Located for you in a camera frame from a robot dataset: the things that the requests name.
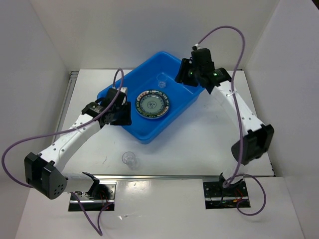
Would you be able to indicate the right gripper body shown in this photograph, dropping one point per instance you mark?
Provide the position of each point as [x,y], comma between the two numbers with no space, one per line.
[196,72]

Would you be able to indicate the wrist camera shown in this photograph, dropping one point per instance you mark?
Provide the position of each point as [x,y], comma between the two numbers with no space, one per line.
[196,47]
[124,90]

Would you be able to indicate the blue plastic bin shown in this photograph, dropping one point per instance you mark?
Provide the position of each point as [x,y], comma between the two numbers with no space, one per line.
[144,77]

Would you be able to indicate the aluminium front rail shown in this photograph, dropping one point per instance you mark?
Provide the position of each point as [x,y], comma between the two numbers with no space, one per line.
[154,177]

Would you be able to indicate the aluminium rail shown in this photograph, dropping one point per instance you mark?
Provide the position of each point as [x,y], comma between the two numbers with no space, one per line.
[66,101]
[154,177]

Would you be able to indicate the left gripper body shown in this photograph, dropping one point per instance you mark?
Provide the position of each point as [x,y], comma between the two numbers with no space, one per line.
[115,108]

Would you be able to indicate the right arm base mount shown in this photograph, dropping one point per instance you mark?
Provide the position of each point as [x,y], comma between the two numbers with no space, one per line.
[217,198]

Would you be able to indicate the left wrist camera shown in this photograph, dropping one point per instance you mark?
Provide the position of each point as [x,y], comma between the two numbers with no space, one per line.
[124,90]

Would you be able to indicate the aluminium left rail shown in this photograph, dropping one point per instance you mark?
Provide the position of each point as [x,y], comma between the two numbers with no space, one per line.
[66,101]

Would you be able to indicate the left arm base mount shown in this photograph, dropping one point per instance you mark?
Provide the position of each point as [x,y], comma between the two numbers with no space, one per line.
[105,196]

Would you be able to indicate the clear plastic cup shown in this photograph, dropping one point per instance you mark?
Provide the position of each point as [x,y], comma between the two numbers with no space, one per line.
[129,159]
[162,80]

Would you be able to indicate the blue floral pattern plate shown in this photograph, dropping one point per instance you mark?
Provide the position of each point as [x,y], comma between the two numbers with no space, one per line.
[151,105]

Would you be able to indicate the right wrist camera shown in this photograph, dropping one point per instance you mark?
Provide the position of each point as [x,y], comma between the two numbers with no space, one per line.
[196,47]

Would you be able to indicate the white plate dark teal rim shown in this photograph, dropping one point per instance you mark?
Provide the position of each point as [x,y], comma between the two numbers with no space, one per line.
[157,92]

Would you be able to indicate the clear plastic cup on table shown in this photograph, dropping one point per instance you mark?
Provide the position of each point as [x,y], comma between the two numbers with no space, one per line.
[129,159]

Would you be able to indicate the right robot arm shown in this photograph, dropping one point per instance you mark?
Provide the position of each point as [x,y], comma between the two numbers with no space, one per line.
[254,136]

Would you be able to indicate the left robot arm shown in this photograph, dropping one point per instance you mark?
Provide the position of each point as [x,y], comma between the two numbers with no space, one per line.
[44,171]

